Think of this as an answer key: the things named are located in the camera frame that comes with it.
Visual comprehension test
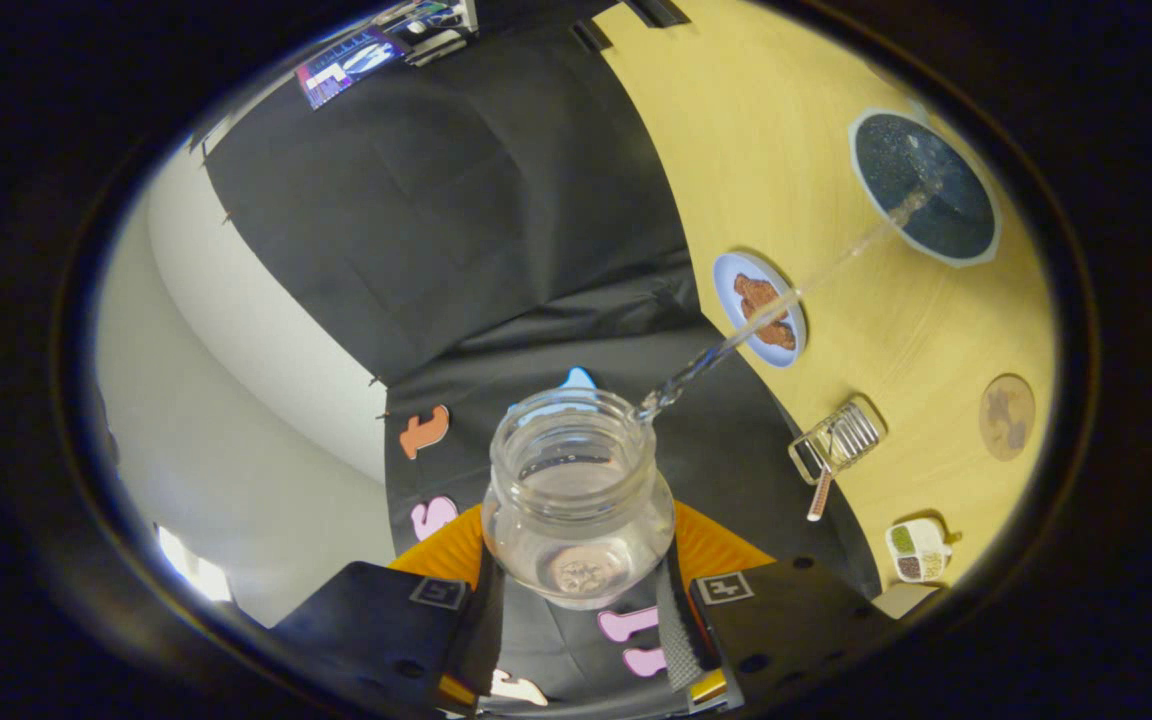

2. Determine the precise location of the clear ribbed glass holder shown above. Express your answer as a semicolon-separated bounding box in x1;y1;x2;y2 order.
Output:
788;400;884;486

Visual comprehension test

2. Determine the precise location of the white cup blue inside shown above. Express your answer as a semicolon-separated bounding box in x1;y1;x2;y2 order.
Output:
848;108;1003;268

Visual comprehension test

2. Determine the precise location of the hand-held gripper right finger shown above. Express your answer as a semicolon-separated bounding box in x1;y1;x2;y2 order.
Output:
656;500;902;713

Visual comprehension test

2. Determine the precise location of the white divided grain dish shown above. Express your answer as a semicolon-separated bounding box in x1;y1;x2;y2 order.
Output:
885;517;955;584

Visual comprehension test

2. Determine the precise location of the light wooden table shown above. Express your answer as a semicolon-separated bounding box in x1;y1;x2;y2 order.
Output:
591;0;1057;621

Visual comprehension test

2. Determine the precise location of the clear glass bottle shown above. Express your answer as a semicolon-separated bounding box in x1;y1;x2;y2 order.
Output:
481;387;677;611

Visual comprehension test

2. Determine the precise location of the computer monitor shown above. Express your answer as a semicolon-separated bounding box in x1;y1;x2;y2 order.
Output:
296;28;409;109

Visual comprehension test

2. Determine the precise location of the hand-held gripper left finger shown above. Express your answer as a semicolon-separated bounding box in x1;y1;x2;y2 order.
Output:
271;505;507;715

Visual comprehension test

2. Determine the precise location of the light blue plate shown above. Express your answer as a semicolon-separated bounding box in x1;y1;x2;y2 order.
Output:
713;251;808;369

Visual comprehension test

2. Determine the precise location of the grey desk equipment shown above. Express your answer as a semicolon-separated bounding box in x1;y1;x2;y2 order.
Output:
376;0;479;67

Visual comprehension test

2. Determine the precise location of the round brown coaster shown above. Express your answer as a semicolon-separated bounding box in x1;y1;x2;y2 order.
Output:
979;374;1037;462

